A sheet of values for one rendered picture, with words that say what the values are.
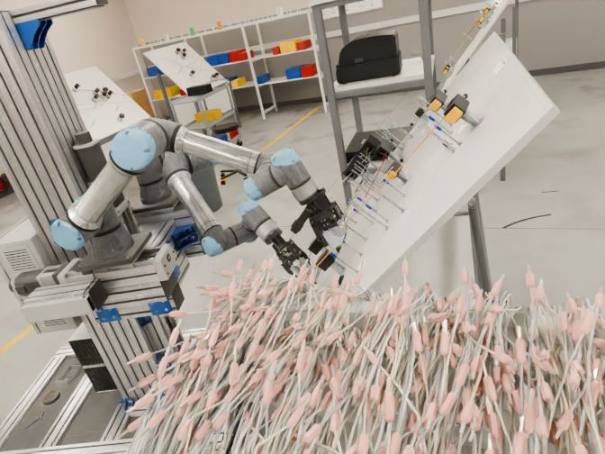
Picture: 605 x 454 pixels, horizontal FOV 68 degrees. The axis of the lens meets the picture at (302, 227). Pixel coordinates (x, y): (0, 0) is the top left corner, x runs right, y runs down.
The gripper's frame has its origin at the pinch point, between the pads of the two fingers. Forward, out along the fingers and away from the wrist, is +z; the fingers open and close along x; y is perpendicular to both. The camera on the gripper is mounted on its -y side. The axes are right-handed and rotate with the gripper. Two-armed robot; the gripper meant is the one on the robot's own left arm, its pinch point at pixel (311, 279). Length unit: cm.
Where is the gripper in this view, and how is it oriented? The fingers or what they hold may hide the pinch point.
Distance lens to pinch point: 154.2
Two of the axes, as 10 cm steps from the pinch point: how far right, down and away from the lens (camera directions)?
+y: -0.3, -2.5, -9.7
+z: 6.6, 7.2, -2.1
